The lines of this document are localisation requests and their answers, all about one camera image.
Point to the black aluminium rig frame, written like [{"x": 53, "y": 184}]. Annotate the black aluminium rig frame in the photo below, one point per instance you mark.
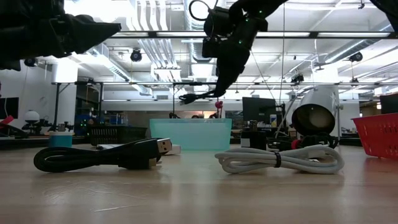
[{"x": 314, "y": 35}]

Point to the white round dome device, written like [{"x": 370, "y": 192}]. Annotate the white round dome device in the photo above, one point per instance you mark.
[{"x": 32, "y": 115}]

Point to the black mesh basket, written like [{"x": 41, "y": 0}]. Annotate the black mesh basket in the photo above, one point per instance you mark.
[{"x": 115, "y": 135}]

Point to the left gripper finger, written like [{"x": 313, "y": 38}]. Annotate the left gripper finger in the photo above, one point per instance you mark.
[
  {"x": 87, "y": 25},
  {"x": 77, "y": 43}
]

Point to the red mesh basket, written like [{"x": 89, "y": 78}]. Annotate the red mesh basket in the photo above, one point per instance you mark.
[{"x": 379, "y": 137}]

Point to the green translucent plastic bin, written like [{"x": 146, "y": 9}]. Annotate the green translucent plastic bin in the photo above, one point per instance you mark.
[{"x": 192, "y": 133}]

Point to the blue white USB charger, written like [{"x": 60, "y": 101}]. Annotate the blue white USB charger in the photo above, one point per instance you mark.
[{"x": 60, "y": 140}]

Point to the black cube charger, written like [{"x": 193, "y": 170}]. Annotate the black cube charger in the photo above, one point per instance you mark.
[{"x": 258, "y": 140}]

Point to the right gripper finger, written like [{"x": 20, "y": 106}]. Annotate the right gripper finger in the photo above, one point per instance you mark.
[
  {"x": 237, "y": 67},
  {"x": 222, "y": 74}
]

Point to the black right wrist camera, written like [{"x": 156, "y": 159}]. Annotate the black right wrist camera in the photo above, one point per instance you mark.
[{"x": 211, "y": 47}]

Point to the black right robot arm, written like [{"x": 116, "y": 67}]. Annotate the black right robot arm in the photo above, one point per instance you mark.
[{"x": 258, "y": 4}]

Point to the small pink object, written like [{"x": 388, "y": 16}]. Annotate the small pink object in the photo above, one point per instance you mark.
[{"x": 219, "y": 104}]

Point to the black computer monitor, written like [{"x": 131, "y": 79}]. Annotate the black computer monitor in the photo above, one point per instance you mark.
[
  {"x": 258, "y": 109},
  {"x": 9, "y": 107},
  {"x": 390, "y": 104}
]

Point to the black hanging ceiling fixture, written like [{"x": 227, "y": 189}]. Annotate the black hanging ceiling fixture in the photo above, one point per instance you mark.
[
  {"x": 136, "y": 56},
  {"x": 356, "y": 57},
  {"x": 29, "y": 62},
  {"x": 298, "y": 78}
]

